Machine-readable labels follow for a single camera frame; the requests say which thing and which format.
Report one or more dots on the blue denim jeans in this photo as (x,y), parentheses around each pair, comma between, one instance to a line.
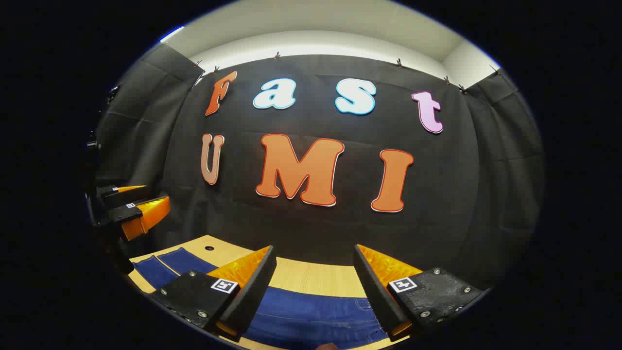
(311,316)

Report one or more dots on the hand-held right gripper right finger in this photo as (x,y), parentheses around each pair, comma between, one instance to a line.
(376,291)

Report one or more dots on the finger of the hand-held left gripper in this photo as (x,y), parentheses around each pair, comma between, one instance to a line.
(146,216)
(121,196)

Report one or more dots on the ceiling light strip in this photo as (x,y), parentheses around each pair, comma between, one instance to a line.
(172,34)

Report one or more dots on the black backdrop cloth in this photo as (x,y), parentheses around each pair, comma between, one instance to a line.
(316,228)

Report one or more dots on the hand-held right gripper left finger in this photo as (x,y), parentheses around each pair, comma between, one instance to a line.
(250,291)

